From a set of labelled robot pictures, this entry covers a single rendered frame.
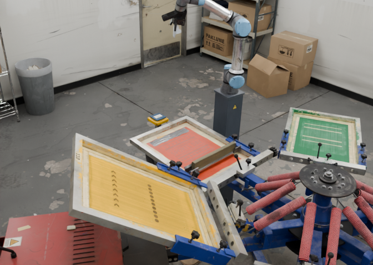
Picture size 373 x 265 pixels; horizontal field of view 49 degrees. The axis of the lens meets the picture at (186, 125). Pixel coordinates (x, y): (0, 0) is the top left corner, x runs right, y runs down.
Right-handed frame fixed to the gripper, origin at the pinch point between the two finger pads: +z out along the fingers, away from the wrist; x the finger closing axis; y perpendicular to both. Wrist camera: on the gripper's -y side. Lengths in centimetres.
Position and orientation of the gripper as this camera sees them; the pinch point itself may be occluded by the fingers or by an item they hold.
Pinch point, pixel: (171, 31)
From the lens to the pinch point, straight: 312.4
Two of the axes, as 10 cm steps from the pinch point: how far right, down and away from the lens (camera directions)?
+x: -1.9, -7.7, 6.0
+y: 9.6, -0.1, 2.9
